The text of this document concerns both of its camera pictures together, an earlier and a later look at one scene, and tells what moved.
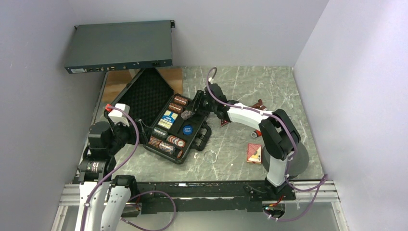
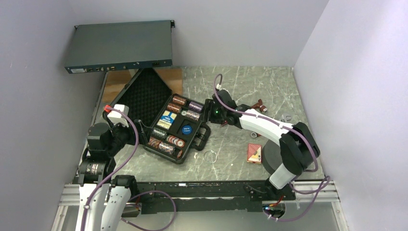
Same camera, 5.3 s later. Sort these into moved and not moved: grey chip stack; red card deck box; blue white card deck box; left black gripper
Moved: grey chip stack
Not moved: red card deck box; left black gripper; blue white card deck box
